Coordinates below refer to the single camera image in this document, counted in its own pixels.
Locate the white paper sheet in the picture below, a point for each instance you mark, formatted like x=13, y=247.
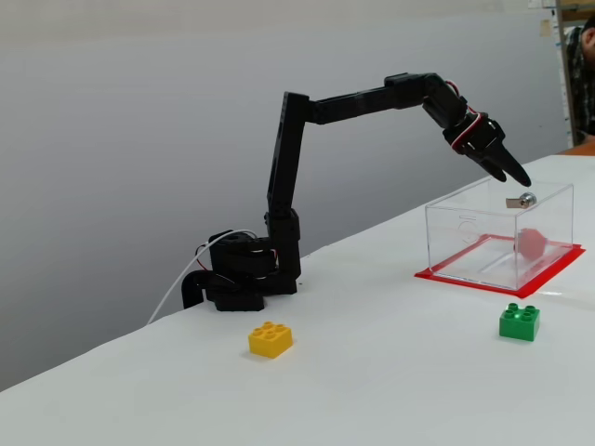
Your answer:
x=541, y=3

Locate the transparent plastic box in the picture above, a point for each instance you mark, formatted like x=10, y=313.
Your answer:
x=465, y=223

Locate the brown wooden table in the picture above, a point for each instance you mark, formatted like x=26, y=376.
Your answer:
x=581, y=149

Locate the yellow sticky note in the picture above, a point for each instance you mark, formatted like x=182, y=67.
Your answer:
x=546, y=29

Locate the silver metal box lock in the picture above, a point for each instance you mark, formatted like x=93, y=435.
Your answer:
x=527, y=200

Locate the red lego brick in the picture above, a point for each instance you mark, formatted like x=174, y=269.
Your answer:
x=530, y=244

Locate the black table clamp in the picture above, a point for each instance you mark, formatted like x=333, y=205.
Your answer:
x=188, y=292

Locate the green lego brick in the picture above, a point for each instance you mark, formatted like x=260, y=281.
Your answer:
x=519, y=325

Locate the red tape frame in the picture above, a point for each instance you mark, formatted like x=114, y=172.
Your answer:
x=555, y=269

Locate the yellow lego brick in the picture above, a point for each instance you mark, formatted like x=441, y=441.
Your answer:
x=271, y=341

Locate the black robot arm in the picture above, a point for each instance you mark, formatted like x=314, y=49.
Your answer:
x=283, y=162

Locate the person in plaid shirt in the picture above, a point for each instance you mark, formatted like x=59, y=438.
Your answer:
x=583, y=93

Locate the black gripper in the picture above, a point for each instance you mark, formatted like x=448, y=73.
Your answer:
x=486, y=142

